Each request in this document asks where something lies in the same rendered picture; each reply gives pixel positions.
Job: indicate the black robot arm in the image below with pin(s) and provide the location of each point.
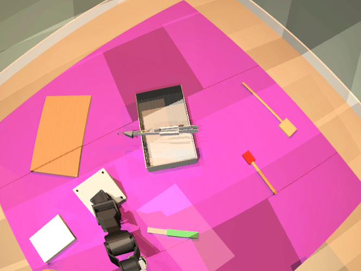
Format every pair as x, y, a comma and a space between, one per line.
117, 241

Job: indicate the orange wooden board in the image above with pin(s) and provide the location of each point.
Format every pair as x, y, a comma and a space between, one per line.
60, 137

